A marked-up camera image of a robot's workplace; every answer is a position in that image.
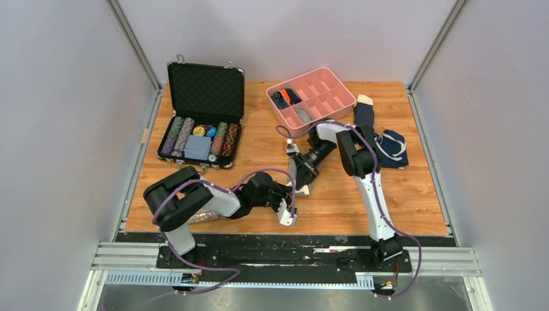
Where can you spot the grey underwear white waistband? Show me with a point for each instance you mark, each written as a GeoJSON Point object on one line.
{"type": "Point", "coordinates": [304, 170]}

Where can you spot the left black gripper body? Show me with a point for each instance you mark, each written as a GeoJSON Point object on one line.
{"type": "Point", "coordinates": [272, 197]}

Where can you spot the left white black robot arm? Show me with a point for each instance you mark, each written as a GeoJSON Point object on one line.
{"type": "Point", "coordinates": [175, 199]}

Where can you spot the rolled orange underwear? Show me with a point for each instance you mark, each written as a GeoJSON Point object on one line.
{"type": "Point", "coordinates": [286, 96]}

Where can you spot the rolled dark patterned underwear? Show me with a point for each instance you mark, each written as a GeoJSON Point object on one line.
{"type": "Point", "coordinates": [280, 101]}

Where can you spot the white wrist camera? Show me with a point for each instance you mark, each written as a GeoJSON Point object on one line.
{"type": "Point", "coordinates": [284, 214]}
{"type": "Point", "coordinates": [291, 148]}

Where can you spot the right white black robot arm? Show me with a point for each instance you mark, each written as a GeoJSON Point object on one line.
{"type": "Point", "coordinates": [362, 162]}

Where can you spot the navy sock cream toe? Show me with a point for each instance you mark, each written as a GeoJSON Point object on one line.
{"type": "Point", "coordinates": [364, 112]}

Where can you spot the navy blue underwear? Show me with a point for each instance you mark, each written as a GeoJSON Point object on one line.
{"type": "Point", "coordinates": [392, 149]}

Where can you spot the aluminium frame rail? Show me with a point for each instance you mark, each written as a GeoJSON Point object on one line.
{"type": "Point", "coordinates": [126, 263]}

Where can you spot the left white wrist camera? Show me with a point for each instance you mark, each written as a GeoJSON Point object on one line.
{"type": "Point", "coordinates": [284, 214]}

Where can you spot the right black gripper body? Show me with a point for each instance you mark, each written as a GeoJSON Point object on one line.
{"type": "Point", "coordinates": [311, 164]}

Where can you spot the rolled grey underwear in tray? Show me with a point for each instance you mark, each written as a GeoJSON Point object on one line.
{"type": "Point", "coordinates": [303, 115]}

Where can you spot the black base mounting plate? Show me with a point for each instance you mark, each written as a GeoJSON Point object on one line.
{"type": "Point", "coordinates": [332, 259]}

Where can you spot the black poker chip case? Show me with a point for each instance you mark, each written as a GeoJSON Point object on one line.
{"type": "Point", "coordinates": [208, 103]}

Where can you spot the pink compartment organizer tray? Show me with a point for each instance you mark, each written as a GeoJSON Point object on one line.
{"type": "Point", "coordinates": [323, 94]}

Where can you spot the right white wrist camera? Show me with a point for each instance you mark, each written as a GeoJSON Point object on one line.
{"type": "Point", "coordinates": [291, 148]}

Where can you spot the glitter handle microphone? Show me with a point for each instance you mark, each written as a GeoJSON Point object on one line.
{"type": "Point", "coordinates": [204, 215]}

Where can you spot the rolled navy underwear in tray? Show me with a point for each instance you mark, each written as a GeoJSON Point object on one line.
{"type": "Point", "coordinates": [292, 97]}

